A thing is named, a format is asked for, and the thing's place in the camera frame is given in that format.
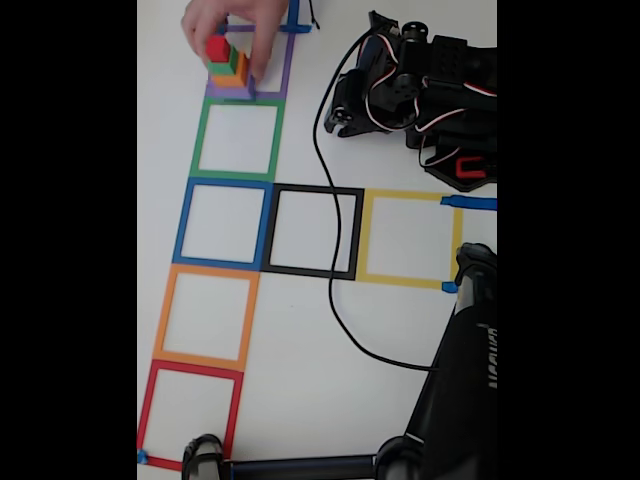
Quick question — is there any green square frame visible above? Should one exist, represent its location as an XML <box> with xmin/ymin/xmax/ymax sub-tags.
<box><xmin>189</xmin><ymin>97</ymin><xmax>286</xmax><ymax>182</ymax></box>

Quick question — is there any orange square frame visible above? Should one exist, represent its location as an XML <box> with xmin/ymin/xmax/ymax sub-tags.
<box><xmin>152</xmin><ymin>263</ymin><xmax>261</xmax><ymax>374</ymax></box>

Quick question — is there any person's hand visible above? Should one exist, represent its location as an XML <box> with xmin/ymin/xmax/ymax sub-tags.
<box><xmin>180</xmin><ymin>0</ymin><xmax>290</xmax><ymax>81</ymax></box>

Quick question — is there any yellow square frame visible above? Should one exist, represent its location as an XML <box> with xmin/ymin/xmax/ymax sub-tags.
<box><xmin>355</xmin><ymin>188</ymin><xmax>464</xmax><ymax>291</ymax></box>

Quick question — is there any green cube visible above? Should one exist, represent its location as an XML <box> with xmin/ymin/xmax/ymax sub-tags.
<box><xmin>207</xmin><ymin>44</ymin><xmax>239</xmax><ymax>76</ymax></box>

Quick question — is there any black camera cable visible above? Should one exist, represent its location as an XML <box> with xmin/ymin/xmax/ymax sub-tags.
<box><xmin>313</xmin><ymin>30</ymin><xmax>441</xmax><ymax>372</ymax></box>

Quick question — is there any purple square frame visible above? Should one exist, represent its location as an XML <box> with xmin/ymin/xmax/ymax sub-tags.
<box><xmin>204</xmin><ymin>22</ymin><xmax>296</xmax><ymax>100</ymax></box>

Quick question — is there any small red cube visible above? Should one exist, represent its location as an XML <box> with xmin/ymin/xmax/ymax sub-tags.
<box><xmin>205</xmin><ymin>35</ymin><xmax>230</xmax><ymax>64</ymax></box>

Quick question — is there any red square frame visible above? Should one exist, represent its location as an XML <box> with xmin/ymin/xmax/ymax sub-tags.
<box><xmin>137</xmin><ymin>359</ymin><xmax>245</xmax><ymax>473</ymax></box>

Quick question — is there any blue square frame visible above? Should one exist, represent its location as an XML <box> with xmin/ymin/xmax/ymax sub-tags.
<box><xmin>172</xmin><ymin>177</ymin><xmax>275</xmax><ymax>273</ymax></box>

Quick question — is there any purple square block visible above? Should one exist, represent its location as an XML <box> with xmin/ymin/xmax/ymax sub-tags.
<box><xmin>207</xmin><ymin>72</ymin><xmax>257</xmax><ymax>100</ymax></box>

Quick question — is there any red white servo wire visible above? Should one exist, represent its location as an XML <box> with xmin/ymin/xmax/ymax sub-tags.
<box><xmin>362</xmin><ymin>32</ymin><xmax>498</xmax><ymax>136</ymax></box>
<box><xmin>415</xmin><ymin>132</ymin><xmax>459</xmax><ymax>169</ymax></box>

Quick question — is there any black square frame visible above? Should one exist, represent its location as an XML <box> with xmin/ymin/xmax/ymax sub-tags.
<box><xmin>260</xmin><ymin>183</ymin><xmax>365</xmax><ymax>281</ymax></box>

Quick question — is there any long blue tape strip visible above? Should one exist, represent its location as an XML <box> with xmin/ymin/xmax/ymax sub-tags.
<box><xmin>439</xmin><ymin>195</ymin><xmax>498</xmax><ymax>212</ymax></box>

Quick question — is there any black tripod stand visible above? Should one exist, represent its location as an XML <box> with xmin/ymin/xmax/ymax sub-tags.
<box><xmin>180</xmin><ymin>242</ymin><xmax>498</xmax><ymax>480</ymax></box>

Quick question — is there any orange square block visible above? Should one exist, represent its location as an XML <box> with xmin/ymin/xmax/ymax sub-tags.
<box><xmin>210</xmin><ymin>51</ymin><xmax>250</xmax><ymax>87</ymax></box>

